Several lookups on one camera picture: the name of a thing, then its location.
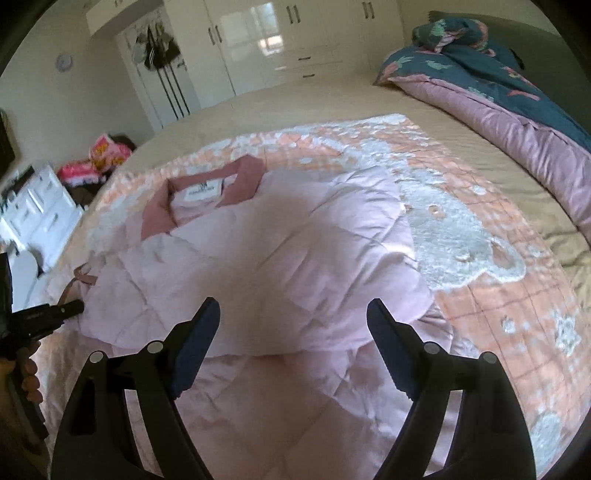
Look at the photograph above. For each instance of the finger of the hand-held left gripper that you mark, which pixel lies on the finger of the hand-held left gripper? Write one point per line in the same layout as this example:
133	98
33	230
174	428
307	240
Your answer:
67	308

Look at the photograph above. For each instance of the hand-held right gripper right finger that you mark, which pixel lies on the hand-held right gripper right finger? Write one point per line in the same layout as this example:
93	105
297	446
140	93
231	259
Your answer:
383	344

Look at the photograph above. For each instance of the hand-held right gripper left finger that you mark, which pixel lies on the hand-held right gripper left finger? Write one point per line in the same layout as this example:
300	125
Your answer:
199	348

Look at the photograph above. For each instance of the pink padded jacket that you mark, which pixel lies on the pink padded jacket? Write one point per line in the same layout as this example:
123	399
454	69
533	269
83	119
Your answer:
277	240

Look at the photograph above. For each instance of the person's left hand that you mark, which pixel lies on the person's left hand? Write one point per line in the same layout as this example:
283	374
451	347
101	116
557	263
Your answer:
28	369

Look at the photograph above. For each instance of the white drawer cabinet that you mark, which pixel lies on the white drawer cabinet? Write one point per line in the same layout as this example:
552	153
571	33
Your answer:
41	207

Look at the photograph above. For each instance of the orange printed blanket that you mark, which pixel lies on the orange printed blanket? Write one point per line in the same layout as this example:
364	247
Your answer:
485	295

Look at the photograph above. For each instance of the pink plastic bag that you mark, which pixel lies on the pink plastic bag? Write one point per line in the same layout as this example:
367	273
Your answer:
76	171

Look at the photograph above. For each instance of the pink and yellow bag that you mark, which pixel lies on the pink and yellow bag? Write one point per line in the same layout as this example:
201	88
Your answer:
108	152

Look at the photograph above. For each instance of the white door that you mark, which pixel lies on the white door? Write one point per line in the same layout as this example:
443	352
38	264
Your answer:
152	97

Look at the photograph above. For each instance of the bed with beige sheet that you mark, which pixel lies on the bed with beige sheet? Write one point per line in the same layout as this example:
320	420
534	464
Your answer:
323	101

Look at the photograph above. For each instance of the hanging dark bags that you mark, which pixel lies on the hanging dark bags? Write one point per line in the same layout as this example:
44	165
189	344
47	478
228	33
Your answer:
154	48

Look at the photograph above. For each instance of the teal and pink duvet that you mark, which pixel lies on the teal and pink duvet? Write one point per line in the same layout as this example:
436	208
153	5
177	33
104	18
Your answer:
466	60

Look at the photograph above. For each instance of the white glossy wardrobe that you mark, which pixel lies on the white glossy wardrobe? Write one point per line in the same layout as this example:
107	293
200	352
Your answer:
249	41

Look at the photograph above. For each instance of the black wall television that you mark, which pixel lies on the black wall television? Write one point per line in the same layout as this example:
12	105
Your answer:
5	143

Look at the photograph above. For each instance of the round wall clock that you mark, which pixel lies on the round wall clock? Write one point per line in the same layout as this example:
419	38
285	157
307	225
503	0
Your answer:
64	62

